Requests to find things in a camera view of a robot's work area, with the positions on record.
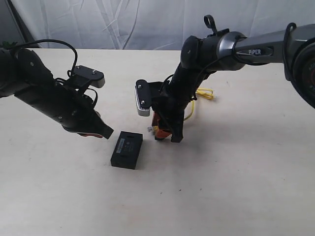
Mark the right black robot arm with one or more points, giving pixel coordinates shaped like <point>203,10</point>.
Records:
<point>293,47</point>

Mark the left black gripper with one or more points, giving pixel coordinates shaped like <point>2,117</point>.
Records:
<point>75,112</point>

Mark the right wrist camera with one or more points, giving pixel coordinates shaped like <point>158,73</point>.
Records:
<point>143,97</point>

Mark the green plant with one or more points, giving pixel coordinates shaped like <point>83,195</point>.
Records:
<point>7,44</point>

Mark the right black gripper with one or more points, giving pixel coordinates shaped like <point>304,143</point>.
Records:
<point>169,100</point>

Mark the small black box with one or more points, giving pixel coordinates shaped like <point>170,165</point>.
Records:
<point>126,151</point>

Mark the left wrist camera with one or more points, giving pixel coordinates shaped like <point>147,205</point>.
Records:
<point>85,76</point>

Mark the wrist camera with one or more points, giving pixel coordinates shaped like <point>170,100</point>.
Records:
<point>85,76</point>
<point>143,97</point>

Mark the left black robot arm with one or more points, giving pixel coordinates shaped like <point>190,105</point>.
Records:
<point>24,75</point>

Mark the white backdrop cloth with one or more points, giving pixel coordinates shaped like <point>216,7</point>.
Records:
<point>143,24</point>

